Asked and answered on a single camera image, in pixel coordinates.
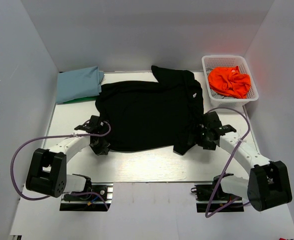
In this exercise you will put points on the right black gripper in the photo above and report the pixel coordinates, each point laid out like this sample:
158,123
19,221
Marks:
207,146

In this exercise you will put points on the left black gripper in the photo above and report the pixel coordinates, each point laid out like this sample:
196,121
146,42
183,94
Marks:
103,149

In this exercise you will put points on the black t-shirt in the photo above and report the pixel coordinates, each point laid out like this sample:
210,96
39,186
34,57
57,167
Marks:
146,115

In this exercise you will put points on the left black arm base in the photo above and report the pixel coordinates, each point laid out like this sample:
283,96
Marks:
98,199

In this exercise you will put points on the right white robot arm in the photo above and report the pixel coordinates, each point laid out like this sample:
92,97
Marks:
247,175

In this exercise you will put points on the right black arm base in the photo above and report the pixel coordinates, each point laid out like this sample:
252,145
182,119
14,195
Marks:
203,192

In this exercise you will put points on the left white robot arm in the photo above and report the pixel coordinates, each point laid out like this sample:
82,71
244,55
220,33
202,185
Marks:
47,173

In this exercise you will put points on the grey t-shirt in basket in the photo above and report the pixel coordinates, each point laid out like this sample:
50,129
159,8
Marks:
218,96

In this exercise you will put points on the folded green t-shirt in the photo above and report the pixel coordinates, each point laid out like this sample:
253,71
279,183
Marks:
81,100

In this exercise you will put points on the white plastic basket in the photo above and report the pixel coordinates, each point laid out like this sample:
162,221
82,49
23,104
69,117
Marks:
213,61

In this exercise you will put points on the crumpled orange t-shirt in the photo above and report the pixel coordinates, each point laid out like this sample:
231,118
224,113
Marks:
229,81

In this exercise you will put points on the folded blue-grey t-shirt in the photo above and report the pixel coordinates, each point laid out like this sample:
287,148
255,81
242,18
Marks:
78,84

